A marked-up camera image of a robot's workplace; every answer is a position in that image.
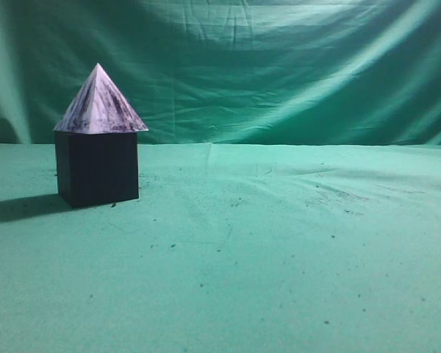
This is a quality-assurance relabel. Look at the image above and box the white black-smudged square pyramid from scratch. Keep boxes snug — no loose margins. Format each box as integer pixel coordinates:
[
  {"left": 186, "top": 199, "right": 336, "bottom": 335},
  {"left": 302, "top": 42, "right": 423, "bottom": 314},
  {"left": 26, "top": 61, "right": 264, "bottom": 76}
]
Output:
[{"left": 54, "top": 64, "right": 148, "bottom": 135}]

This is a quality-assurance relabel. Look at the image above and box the black cube block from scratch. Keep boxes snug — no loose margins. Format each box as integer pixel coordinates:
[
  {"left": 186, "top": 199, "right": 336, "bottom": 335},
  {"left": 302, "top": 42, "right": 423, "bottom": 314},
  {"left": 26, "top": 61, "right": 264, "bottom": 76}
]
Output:
[{"left": 55, "top": 132, "right": 139, "bottom": 208}]

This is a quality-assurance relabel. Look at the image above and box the green table cloth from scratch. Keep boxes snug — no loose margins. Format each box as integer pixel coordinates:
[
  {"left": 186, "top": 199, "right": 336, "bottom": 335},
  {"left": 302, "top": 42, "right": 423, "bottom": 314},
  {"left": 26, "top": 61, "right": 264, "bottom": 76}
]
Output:
[{"left": 0, "top": 144, "right": 441, "bottom": 352}]

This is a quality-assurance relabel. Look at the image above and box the green backdrop cloth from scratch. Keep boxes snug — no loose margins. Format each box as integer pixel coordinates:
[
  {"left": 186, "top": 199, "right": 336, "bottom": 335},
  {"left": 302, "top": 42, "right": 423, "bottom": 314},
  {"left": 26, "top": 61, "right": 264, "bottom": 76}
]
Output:
[{"left": 0, "top": 1, "right": 441, "bottom": 145}]

